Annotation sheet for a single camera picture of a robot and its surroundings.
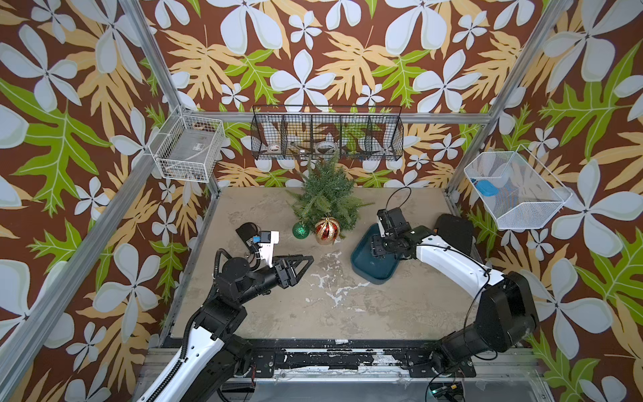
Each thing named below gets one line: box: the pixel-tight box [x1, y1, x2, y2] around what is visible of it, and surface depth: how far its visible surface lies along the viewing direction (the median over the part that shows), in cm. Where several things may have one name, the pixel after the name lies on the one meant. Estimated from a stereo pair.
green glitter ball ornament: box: [292, 221, 311, 240], surface depth 81 cm
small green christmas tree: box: [285, 152, 376, 239], surface depth 79 cm
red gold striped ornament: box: [314, 216, 341, 246], surface depth 72 cm
